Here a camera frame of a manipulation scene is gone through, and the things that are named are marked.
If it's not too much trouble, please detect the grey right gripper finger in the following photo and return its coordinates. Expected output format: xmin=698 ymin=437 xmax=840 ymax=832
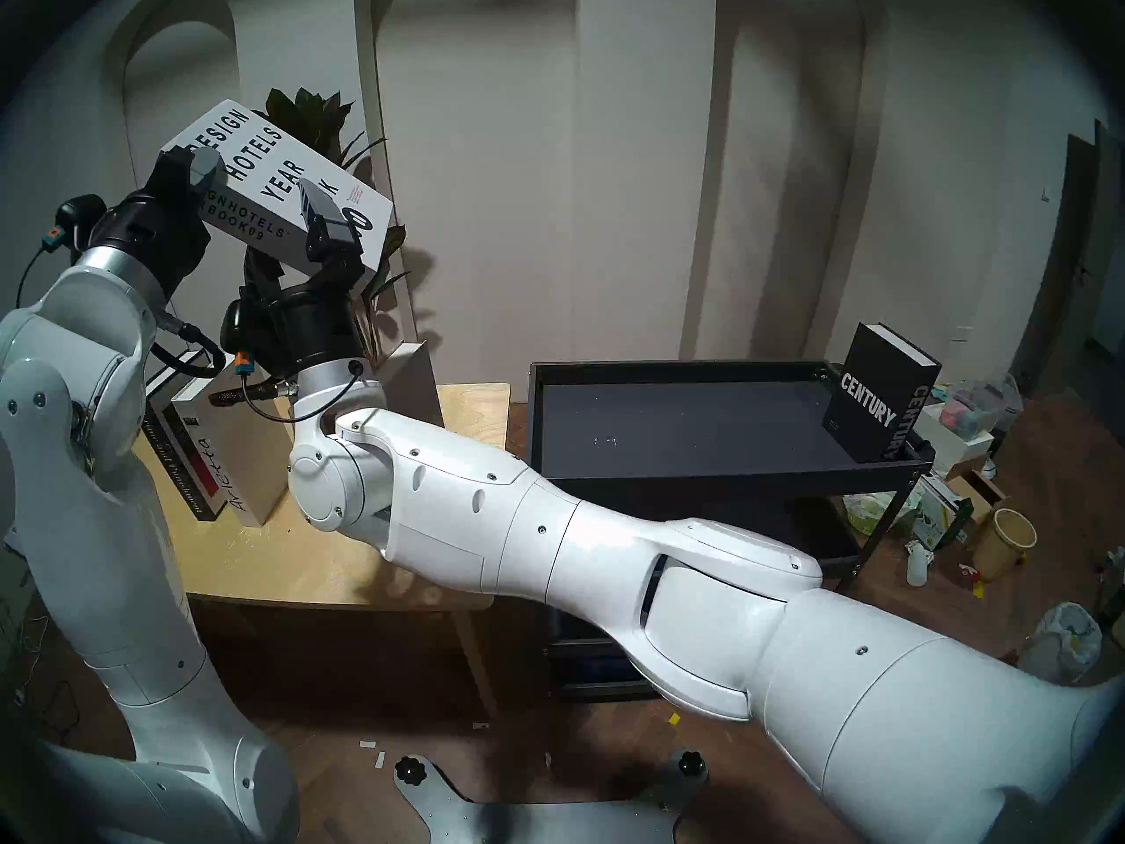
xmin=297 ymin=177 xmax=366 ymax=261

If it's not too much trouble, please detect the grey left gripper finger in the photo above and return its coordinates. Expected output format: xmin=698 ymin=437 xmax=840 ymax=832
xmin=189 ymin=145 xmax=231 ymax=203

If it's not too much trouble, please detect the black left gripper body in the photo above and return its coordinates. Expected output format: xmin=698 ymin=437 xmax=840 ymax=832
xmin=88 ymin=152 xmax=212 ymax=294

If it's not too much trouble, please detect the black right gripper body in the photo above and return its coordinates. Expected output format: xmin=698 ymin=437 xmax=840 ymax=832
xmin=242 ymin=244 xmax=366 ymax=379

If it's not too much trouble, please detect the white Design Hotels yearbook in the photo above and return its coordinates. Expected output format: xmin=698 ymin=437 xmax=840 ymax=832
xmin=161 ymin=99 xmax=394 ymax=276

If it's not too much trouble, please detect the black Century book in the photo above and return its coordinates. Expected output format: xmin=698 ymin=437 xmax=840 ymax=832
xmin=822 ymin=322 xmax=943 ymax=461

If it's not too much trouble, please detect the black metal shelf cart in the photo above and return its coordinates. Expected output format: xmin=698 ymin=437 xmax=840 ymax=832
xmin=526 ymin=360 xmax=935 ymax=702

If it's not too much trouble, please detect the dark green potted plant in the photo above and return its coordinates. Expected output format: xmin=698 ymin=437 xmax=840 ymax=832
xmin=264 ymin=86 xmax=414 ymax=368

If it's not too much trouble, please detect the grey Special Issue book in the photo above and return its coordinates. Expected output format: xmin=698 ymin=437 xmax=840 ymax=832
xmin=382 ymin=341 xmax=445 ymax=430

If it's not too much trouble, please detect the white Arietta book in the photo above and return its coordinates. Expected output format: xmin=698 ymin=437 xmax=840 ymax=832
xmin=171 ymin=372 xmax=295 ymax=528

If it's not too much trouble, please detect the black Crime and Punishment book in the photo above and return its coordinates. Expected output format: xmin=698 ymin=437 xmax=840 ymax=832
xmin=141 ymin=367 xmax=221 ymax=522

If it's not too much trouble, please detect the light wooden table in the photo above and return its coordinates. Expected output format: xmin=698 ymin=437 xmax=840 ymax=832
xmin=132 ymin=382 xmax=512 ymax=720

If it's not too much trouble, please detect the green plastic bag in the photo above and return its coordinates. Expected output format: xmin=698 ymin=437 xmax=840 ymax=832
xmin=844 ymin=491 xmax=915 ymax=535

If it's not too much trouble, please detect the white square box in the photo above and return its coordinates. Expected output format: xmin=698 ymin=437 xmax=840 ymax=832
xmin=911 ymin=403 xmax=994 ymax=474

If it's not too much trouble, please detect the white green printed carton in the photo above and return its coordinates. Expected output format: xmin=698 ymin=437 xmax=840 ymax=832
xmin=914 ymin=477 xmax=975 ymax=549

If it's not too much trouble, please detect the clear plastic storage box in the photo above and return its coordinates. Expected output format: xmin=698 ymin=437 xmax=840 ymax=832
xmin=939 ymin=378 xmax=1023 ymax=441

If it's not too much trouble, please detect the brown cardboard box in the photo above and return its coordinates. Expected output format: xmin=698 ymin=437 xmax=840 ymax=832
xmin=945 ymin=469 xmax=1007 ymax=522

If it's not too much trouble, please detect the yellow paper bucket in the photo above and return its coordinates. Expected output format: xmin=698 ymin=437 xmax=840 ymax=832
xmin=971 ymin=508 xmax=1038 ymax=581

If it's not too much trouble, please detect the dark room door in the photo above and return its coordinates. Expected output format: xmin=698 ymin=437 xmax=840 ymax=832
xmin=1011 ymin=121 xmax=1125 ymax=404

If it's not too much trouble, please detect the white bagged trash bin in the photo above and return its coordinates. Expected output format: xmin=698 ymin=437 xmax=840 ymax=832
xmin=1017 ymin=602 xmax=1104 ymax=685

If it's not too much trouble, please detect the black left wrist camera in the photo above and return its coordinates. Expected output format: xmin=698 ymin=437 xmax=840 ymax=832
xmin=51 ymin=196 xmax=108 ymax=256

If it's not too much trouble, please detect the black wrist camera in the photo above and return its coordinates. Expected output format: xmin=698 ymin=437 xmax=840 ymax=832
xmin=220 ymin=297 xmax=265 ymax=379
xmin=51 ymin=196 xmax=108 ymax=256

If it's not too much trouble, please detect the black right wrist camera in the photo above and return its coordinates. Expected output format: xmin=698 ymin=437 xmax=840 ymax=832
xmin=220 ymin=297 xmax=265 ymax=379

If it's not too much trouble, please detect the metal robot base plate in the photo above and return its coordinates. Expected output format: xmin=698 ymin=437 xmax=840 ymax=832
xmin=394 ymin=753 xmax=708 ymax=844

